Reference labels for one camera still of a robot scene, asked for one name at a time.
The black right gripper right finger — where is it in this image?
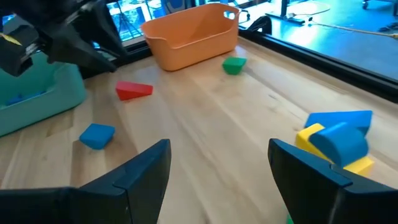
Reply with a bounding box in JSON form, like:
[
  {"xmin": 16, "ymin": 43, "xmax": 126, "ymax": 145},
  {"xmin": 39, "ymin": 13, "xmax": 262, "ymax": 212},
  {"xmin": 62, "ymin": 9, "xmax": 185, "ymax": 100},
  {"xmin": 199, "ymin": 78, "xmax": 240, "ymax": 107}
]
[{"xmin": 268, "ymin": 138, "xmax": 398, "ymax": 224}]

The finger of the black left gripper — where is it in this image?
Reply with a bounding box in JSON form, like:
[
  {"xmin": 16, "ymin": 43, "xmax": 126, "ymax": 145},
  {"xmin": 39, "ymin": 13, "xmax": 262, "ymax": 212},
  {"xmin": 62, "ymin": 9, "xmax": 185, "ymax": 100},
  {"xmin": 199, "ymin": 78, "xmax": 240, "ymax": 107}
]
[{"xmin": 46, "ymin": 26, "xmax": 118, "ymax": 73}]

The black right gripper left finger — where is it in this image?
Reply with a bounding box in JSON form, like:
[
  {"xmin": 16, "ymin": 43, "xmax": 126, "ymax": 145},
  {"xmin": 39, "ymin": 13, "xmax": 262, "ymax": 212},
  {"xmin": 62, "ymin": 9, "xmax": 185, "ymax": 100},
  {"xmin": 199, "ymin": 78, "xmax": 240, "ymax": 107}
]
[{"xmin": 0, "ymin": 139, "xmax": 172, "ymax": 224}]

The yellow arch block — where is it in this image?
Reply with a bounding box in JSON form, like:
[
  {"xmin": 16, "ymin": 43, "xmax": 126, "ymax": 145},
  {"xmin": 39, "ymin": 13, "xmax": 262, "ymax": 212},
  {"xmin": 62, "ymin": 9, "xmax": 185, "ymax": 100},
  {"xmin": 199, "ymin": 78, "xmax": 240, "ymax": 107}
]
[{"xmin": 295, "ymin": 123, "xmax": 375, "ymax": 178}]

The red wedge block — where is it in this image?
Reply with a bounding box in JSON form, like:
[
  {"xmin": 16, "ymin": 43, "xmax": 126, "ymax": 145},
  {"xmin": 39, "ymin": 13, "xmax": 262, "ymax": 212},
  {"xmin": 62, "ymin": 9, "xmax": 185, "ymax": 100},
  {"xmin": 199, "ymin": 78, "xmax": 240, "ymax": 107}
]
[{"xmin": 115, "ymin": 80, "xmax": 154, "ymax": 101}]

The long blue block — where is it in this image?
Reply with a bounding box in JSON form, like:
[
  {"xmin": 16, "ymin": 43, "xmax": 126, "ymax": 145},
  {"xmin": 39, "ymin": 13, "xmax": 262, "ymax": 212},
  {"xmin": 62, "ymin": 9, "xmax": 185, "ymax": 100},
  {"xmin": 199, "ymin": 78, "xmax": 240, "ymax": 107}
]
[
  {"xmin": 303, "ymin": 110, "xmax": 373, "ymax": 136},
  {"xmin": 5, "ymin": 90, "xmax": 47, "ymax": 107}
]

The yellow tag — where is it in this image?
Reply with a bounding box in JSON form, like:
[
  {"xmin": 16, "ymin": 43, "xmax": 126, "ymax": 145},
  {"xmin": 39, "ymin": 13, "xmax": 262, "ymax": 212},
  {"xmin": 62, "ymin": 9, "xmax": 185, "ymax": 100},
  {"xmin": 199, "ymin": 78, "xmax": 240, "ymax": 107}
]
[{"xmin": 0, "ymin": 32, "xmax": 22, "ymax": 47}]

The teal plastic bin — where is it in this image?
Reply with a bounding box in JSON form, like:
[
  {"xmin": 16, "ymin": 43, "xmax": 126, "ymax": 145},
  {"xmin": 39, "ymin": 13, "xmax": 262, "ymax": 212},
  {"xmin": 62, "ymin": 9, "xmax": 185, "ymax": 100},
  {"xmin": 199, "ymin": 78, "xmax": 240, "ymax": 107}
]
[{"xmin": 0, "ymin": 51, "xmax": 88, "ymax": 138}]

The orange plastic bin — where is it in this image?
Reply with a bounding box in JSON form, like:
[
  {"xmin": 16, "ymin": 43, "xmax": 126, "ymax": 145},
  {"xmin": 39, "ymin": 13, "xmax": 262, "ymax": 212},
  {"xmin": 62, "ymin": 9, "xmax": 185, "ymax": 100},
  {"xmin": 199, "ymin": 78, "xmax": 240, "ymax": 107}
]
[{"xmin": 141, "ymin": 2, "xmax": 241, "ymax": 72}]

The beige floor cable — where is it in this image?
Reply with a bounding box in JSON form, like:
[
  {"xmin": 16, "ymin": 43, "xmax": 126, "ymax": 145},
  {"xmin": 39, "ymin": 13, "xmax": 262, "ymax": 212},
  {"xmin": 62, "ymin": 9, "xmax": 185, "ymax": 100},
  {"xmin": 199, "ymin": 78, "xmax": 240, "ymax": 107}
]
[{"xmin": 310, "ymin": 21, "xmax": 398, "ymax": 40}]

